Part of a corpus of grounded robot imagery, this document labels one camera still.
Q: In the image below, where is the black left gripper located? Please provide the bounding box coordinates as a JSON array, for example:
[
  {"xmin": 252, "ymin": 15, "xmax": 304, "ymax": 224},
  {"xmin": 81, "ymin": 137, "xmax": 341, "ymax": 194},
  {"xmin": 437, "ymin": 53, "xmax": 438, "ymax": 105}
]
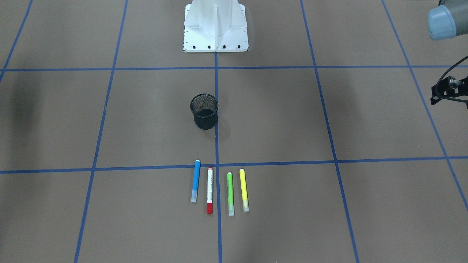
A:
[{"xmin": 431, "ymin": 76, "xmax": 468, "ymax": 106}]

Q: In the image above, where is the yellow highlighter pen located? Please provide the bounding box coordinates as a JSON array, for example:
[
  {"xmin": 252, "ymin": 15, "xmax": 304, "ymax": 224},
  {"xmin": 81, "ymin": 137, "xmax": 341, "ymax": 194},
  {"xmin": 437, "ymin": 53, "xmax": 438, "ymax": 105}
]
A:
[{"xmin": 239, "ymin": 168, "xmax": 250, "ymax": 213}]

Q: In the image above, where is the green highlighter pen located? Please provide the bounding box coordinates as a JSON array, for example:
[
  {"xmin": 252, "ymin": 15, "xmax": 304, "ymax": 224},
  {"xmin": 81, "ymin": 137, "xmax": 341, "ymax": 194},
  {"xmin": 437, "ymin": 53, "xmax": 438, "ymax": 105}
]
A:
[{"xmin": 227, "ymin": 172, "xmax": 235, "ymax": 216}]

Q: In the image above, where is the blue highlighter pen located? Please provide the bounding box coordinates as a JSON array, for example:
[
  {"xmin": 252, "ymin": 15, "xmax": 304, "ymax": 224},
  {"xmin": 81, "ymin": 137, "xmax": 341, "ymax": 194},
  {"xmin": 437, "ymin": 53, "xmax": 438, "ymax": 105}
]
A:
[{"xmin": 191, "ymin": 159, "xmax": 201, "ymax": 203}]

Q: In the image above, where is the red capped marker pen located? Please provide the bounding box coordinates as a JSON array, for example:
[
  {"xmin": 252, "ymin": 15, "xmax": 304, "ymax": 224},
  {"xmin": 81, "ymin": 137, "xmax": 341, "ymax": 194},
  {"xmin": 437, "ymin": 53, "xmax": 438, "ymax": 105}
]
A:
[{"xmin": 206, "ymin": 167, "xmax": 214, "ymax": 214}]

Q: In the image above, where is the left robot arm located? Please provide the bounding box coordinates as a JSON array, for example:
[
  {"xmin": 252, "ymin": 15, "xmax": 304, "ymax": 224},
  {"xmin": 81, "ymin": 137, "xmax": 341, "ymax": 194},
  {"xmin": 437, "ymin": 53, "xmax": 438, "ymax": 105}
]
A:
[{"xmin": 427, "ymin": 0, "xmax": 468, "ymax": 105}]

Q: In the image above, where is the black mesh pen cup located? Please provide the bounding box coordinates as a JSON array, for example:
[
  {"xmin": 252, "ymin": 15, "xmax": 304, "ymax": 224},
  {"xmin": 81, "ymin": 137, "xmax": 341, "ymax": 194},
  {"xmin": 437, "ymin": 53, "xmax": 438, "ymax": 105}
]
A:
[{"xmin": 189, "ymin": 94, "xmax": 219, "ymax": 130}]

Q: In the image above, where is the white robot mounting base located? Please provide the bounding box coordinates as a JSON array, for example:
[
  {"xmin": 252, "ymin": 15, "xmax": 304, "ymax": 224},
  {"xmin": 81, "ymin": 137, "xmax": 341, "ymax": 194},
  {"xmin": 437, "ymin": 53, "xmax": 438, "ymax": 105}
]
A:
[{"xmin": 183, "ymin": 0, "xmax": 249, "ymax": 52}]

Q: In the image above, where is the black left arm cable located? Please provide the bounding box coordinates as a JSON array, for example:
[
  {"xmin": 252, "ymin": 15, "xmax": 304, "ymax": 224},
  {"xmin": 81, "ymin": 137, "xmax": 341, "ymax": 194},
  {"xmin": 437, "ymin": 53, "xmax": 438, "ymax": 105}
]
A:
[{"xmin": 435, "ymin": 56, "xmax": 468, "ymax": 88}]

